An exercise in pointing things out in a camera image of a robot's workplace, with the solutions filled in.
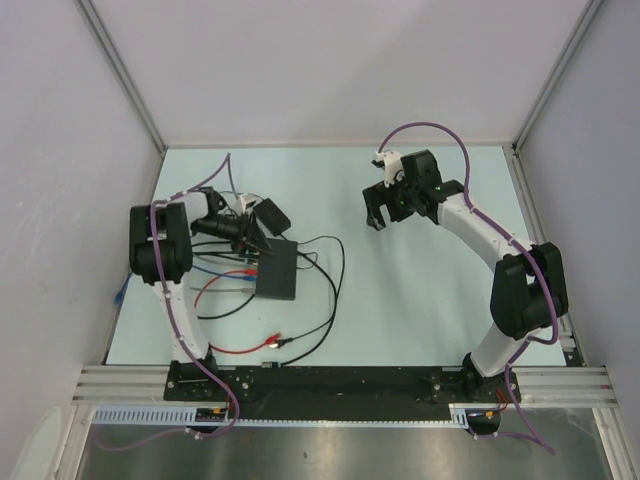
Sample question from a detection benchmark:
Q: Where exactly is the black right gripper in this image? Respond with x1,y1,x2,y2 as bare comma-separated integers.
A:
362,173,418,231

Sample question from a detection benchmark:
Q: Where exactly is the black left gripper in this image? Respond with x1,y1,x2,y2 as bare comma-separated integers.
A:
192,211,274,260

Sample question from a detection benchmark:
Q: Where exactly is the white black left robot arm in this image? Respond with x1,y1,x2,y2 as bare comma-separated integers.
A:
128,187,273,364

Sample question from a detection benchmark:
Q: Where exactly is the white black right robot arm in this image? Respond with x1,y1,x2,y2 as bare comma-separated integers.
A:
363,150,568,401

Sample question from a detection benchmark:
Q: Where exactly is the black power adapter brick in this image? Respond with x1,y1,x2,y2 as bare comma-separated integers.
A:
253,198,292,236

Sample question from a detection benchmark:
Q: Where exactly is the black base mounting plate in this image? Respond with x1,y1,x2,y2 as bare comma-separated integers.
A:
164,359,521,404

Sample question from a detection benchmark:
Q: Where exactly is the black cable teal boot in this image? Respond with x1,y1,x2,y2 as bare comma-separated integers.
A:
191,240,244,253

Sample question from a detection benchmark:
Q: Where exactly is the black network switch box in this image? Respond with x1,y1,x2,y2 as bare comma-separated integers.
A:
255,238,298,301

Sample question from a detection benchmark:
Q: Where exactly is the grey ethernet cable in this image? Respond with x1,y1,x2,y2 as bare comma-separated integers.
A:
189,284,255,295

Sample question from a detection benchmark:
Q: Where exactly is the black looped cable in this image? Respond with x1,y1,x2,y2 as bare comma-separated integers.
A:
197,249,339,321

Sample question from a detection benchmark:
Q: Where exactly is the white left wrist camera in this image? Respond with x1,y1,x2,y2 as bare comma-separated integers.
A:
232,193,260,215

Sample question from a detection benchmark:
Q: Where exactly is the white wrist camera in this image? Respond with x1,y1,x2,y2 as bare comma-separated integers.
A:
232,193,260,215
371,150,404,188

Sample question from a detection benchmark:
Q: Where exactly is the thin black power cable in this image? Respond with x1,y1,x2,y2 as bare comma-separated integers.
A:
287,234,348,369

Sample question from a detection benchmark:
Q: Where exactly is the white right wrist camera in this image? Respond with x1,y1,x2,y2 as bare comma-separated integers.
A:
371,150,404,188

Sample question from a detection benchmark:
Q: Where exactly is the red ethernet cable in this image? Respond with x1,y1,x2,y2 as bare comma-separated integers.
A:
189,269,283,354

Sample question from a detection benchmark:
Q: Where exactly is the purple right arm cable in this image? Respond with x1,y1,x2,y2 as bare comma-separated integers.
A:
378,121,564,456

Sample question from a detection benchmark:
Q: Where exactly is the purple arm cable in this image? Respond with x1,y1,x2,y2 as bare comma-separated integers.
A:
94,153,244,454
378,121,564,456

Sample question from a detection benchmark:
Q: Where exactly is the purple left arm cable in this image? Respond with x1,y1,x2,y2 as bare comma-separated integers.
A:
94,153,244,454

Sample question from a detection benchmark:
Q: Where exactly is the blue ethernet cable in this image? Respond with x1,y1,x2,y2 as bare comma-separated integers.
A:
112,263,259,304

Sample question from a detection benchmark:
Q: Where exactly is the right aluminium side rail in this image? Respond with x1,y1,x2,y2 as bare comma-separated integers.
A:
504,147,584,367

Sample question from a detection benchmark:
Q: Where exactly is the grey slotted cable duct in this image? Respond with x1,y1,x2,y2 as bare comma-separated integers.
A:
92,404,468,429

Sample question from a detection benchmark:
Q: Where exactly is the aluminium front frame rail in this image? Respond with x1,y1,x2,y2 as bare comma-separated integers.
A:
72,366,618,409

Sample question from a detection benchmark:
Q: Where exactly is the left aluminium corner post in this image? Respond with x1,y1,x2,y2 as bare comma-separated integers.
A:
74,0,167,157

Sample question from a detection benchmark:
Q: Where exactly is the aluminium corner post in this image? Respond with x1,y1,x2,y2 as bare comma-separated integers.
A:
74,0,167,157
511,0,608,154

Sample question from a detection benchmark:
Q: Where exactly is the right aluminium corner post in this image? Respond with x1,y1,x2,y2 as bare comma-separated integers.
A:
511,0,608,154

